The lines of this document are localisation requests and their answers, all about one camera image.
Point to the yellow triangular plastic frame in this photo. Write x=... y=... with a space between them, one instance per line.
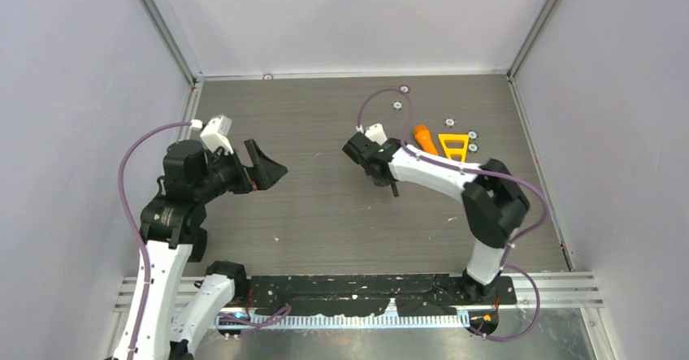
x=455 y=146

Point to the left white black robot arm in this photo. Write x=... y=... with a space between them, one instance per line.
x=172 y=235

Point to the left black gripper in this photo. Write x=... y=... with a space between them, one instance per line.
x=263 y=171

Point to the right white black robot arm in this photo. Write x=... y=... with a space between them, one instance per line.
x=494 y=204

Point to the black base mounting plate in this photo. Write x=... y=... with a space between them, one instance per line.
x=366 y=295

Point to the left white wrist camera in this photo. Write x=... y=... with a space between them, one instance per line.
x=214 y=133

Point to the ribbed aluminium front rail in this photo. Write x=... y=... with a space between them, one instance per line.
x=463 y=319

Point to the orange plastic handle tool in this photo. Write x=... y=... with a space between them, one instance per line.
x=423 y=137

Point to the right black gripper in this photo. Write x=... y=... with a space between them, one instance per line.
x=383 y=183

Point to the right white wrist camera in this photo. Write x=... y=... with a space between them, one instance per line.
x=374 y=133

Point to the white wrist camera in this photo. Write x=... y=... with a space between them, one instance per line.
x=374 y=133
x=214 y=133

